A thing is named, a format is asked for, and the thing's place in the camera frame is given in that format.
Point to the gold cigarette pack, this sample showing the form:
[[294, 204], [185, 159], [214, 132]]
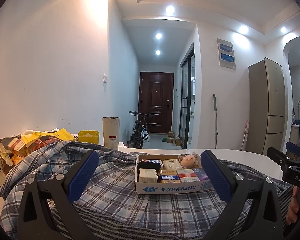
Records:
[[168, 176]]

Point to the yellow plastic container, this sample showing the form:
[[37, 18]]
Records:
[[88, 137]]

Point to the black framed glass door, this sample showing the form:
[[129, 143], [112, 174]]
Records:
[[186, 97]]

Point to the black bicycle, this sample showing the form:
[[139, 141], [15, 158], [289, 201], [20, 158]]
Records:
[[138, 132]]

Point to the white red pole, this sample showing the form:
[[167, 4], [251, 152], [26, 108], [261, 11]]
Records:
[[245, 135]]

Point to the grey electrical panel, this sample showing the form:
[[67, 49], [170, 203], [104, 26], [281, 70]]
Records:
[[226, 53]]

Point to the red white carton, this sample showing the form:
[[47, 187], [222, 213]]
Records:
[[17, 146]]

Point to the dark brown door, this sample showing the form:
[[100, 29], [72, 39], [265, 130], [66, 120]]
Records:
[[155, 102]]

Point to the blue cloth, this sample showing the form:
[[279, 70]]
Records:
[[298, 125]]

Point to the black cloth item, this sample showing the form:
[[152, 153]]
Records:
[[148, 166]]

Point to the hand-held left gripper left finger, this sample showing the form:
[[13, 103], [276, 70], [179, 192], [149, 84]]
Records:
[[83, 173]]

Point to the small cardboard box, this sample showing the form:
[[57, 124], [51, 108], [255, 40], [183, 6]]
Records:
[[170, 134], [170, 140], [178, 141]]

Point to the white tissue packet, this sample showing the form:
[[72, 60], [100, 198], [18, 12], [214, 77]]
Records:
[[171, 165]]

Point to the red white cigarette pack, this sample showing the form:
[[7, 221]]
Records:
[[186, 175]]

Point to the white plastic bag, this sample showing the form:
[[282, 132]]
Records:
[[145, 137]]

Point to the person's right hand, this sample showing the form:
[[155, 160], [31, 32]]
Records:
[[293, 205]]

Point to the cream tumbler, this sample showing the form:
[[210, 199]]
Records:
[[111, 132]]

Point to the beige refrigerator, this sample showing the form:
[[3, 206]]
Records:
[[266, 102]]

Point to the dark blue box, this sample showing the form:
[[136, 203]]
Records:
[[201, 173]]

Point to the white box blue rings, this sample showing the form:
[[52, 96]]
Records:
[[152, 161]]

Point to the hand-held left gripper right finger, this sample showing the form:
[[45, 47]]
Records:
[[216, 176]]

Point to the yellow snack bag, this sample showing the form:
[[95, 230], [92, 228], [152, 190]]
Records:
[[60, 133]]

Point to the packaged beige makeup sponge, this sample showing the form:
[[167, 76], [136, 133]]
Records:
[[188, 161]]

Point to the blue plaid shirt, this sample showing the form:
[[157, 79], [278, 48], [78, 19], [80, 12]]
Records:
[[110, 187]]

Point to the ceiling spotlight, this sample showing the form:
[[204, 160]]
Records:
[[158, 35], [243, 29], [157, 52], [170, 10], [283, 29]]

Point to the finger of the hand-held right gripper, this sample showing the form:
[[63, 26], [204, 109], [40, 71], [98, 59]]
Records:
[[296, 148], [277, 156]]

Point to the cream carton box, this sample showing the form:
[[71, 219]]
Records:
[[148, 176]]

